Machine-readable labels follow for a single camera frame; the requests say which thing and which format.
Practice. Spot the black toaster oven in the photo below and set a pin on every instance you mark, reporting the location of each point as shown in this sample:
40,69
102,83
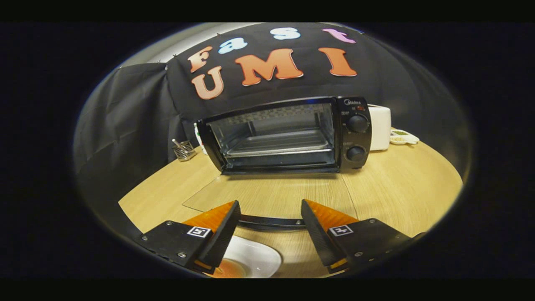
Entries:
355,138

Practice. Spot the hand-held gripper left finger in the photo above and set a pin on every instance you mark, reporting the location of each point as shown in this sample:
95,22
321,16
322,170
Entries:
223,234

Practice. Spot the small white condiment dish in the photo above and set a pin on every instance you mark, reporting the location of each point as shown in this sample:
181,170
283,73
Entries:
403,137

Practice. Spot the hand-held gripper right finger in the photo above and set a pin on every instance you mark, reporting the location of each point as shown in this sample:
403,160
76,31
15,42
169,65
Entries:
319,238

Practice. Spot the white toaster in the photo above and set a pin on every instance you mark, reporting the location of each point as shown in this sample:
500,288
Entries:
379,125

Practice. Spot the white plate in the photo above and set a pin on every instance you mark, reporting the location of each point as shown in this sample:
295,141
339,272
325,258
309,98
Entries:
259,257

